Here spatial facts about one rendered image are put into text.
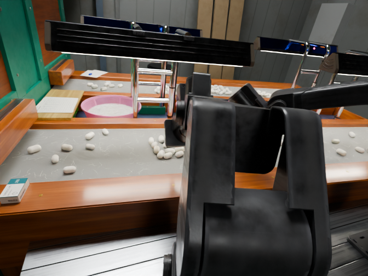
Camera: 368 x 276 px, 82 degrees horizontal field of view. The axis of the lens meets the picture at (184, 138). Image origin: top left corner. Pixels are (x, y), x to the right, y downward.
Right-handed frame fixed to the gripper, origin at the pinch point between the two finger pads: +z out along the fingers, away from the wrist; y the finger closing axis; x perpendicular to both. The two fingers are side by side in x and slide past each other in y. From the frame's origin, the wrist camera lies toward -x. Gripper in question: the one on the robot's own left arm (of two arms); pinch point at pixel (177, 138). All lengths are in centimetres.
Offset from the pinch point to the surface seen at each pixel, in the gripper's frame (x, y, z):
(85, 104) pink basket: -25, 32, 44
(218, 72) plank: -112, -99, 165
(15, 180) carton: 9.3, 39.4, -0.3
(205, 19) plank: -159, -74, 136
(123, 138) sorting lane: -4.4, 15.2, 22.4
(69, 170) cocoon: 7.0, 29.8, 7.1
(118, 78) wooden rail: -56, 18, 78
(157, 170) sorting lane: 8.4, 5.1, 7.6
